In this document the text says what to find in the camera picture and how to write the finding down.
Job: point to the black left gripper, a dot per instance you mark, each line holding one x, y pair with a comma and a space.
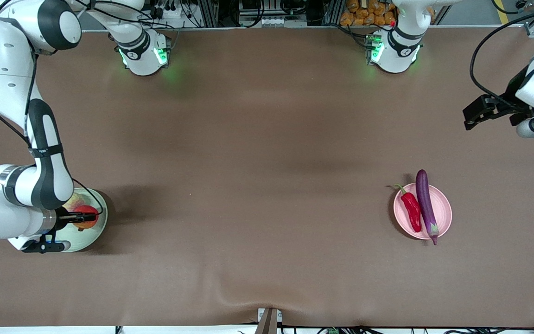
511, 96

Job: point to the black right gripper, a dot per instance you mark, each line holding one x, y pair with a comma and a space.
64, 216

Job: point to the red apple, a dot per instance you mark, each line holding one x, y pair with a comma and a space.
90, 208

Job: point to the pale green pink apple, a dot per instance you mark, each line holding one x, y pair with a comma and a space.
76, 202

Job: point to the purple eggplant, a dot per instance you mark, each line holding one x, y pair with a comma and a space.
425, 199

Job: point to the red chili pepper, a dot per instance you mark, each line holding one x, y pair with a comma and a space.
413, 213

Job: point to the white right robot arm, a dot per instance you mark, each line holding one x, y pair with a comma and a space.
3, 60

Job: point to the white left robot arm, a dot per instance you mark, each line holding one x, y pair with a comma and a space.
394, 58

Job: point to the pale green plate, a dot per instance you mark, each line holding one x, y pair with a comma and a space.
92, 237

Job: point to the pink plate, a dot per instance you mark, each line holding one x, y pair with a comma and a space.
444, 213

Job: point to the bag of orange snacks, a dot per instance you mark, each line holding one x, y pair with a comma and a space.
364, 14

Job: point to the brown table mat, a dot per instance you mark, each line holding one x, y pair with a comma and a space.
267, 269

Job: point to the white power strip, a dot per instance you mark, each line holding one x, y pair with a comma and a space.
167, 11

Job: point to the grey control box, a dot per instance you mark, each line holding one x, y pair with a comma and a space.
267, 21

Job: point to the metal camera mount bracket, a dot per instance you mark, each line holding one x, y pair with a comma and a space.
269, 322

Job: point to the aluminium frame post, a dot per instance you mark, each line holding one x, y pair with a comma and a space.
209, 14

